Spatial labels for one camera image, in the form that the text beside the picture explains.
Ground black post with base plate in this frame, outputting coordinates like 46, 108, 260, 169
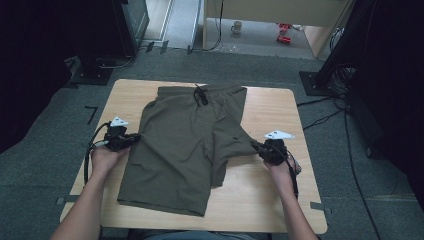
298, 0, 379, 98

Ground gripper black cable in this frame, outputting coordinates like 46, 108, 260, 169
283, 146, 303, 200
83, 121, 112, 185

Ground long black floor cable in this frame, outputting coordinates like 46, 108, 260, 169
342, 109, 382, 240

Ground black hanging cable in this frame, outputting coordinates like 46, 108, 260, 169
188, 0, 225, 54

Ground person's left hand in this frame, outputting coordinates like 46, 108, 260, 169
90, 145, 132, 183

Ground black cabinet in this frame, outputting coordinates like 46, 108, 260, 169
74, 0, 150, 60

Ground bundle of black cables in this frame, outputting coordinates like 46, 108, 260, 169
329, 63, 358, 98

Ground grey mug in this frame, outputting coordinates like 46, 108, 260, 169
230, 20, 244, 35

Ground olive green shorts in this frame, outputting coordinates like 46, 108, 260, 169
116, 82, 260, 218

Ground black stand base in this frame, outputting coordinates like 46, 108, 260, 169
70, 56, 115, 86

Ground person's right hand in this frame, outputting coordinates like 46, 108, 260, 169
263, 155, 298, 198

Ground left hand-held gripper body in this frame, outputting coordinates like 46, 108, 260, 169
103, 115, 135, 153

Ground dark curtain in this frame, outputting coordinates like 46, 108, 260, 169
0, 0, 74, 155
348, 0, 424, 213

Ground light wooden cabinet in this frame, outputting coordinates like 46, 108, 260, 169
202, 0, 354, 60

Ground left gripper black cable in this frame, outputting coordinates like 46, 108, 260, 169
83, 121, 112, 185

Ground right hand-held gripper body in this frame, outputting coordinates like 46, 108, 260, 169
262, 129, 296, 167

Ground grey tape strip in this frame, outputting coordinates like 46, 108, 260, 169
309, 201, 334, 215
55, 195, 80, 205

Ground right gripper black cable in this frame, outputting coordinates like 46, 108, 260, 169
283, 146, 303, 200

